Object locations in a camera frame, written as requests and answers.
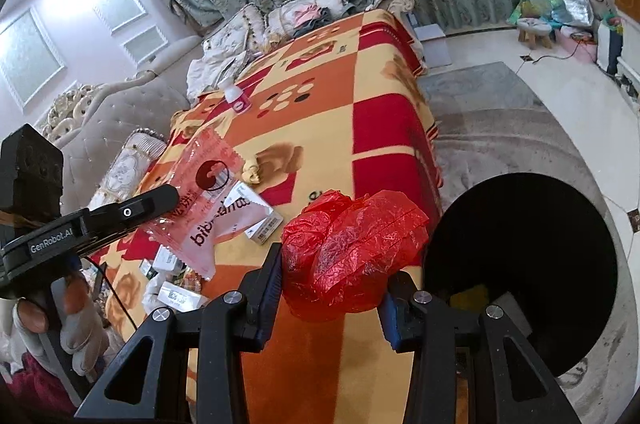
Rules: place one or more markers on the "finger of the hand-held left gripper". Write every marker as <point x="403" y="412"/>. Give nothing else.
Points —
<point x="155" y="199"/>

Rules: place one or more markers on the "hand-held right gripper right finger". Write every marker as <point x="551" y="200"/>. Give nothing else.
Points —
<point x="395" y="321"/>

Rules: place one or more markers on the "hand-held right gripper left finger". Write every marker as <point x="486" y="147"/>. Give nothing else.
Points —
<point x="270" y="294"/>

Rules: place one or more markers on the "pink transparent snack packet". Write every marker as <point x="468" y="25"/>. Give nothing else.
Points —
<point x="200" y="153"/>

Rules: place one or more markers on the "red plastic bag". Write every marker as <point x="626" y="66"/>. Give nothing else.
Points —
<point x="345" y="254"/>

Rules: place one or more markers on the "black trash bin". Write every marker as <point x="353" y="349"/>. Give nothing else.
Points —
<point x="525" y="229"/>

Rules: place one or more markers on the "person's left hand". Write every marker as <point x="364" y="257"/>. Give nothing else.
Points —
<point x="82" y="329"/>

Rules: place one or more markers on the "cream bolster pillow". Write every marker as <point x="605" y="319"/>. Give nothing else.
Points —
<point x="130" y="163"/>

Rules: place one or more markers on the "white pink-lettered packet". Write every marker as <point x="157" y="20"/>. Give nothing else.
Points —
<point x="220" y="229"/>

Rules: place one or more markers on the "yellow packet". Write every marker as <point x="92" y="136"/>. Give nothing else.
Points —
<point x="470" y="296"/>

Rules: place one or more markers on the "flat white box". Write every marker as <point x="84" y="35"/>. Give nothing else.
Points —
<point x="182" y="299"/>

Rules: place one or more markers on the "grey tufted sofa back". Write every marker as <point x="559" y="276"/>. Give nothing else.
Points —
<point x="110" y="113"/>

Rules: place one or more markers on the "yellow crumpled wrapper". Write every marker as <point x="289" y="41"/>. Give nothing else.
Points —
<point x="251" y="171"/>

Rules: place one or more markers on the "white bottle pink label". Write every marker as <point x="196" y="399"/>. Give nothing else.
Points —
<point x="237" y="98"/>

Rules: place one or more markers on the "white cloth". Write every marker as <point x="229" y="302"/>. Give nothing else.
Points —
<point x="210" y="68"/>

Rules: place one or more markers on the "printed blanket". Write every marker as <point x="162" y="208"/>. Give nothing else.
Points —
<point x="325" y="113"/>

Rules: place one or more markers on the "cream embroidered pillow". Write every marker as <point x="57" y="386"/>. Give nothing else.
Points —
<point x="240" y="23"/>

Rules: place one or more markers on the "cream ruffled pillow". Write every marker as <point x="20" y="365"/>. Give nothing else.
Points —
<point x="295" y="1"/>

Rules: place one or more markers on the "white cardboard box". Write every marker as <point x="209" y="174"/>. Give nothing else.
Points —
<point x="432" y="48"/>

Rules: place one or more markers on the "pink plastic basin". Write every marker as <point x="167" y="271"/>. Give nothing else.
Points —
<point x="575" y="48"/>

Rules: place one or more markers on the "small wooden stool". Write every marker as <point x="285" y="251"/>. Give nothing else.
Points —
<point x="534" y="25"/>

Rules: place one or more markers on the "green yellow printed bag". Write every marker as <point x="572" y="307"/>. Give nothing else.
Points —
<point x="527" y="6"/>

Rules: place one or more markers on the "white shopping bag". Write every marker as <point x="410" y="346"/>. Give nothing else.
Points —
<point x="607" y="41"/>

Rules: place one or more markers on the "silver foil bag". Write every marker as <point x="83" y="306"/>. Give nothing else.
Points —
<point x="572" y="3"/>

